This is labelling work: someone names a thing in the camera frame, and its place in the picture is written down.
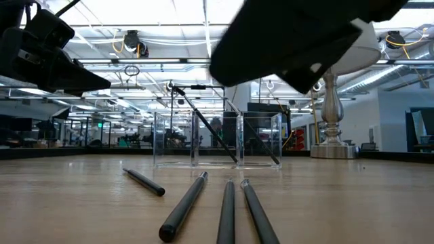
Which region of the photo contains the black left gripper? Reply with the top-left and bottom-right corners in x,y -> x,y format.
0,26 -> 112,97

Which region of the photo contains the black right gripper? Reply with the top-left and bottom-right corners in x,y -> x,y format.
209,0 -> 410,95

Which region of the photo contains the black makeup brush silver ferrule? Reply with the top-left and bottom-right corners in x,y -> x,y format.
122,167 -> 166,197
216,178 -> 236,244
239,178 -> 281,244
158,171 -> 209,243
223,97 -> 281,166

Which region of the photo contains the clear acrylic brush organizer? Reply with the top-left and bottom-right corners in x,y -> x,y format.
153,110 -> 283,169

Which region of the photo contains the black fluffy-head makeup brush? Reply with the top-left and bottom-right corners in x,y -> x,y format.
174,86 -> 239,164

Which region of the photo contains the large black monitor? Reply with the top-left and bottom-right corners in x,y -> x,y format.
247,102 -> 289,150

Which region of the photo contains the white shade silver table lamp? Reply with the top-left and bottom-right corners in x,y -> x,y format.
310,18 -> 382,160

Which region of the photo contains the stack of red bins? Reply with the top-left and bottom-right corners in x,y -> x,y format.
294,128 -> 306,150

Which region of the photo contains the crinkled silver sheet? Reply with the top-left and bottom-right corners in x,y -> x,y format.
405,107 -> 434,153

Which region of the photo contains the black hanging cable loop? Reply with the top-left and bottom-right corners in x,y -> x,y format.
123,64 -> 140,77

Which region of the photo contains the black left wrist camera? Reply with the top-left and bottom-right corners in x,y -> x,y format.
20,9 -> 76,52

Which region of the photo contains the black aluminium table frame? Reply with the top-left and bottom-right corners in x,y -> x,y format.
0,146 -> 434,165

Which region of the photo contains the black ceiling cable reel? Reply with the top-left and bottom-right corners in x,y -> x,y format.
386,30 -> 425,50
123,29 -> 150,58

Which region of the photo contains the black left camera cable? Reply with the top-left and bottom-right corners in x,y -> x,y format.
54,0 -> 82,18

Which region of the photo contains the yellow hanging cable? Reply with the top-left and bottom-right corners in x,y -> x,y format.
310,78 -> 320,146

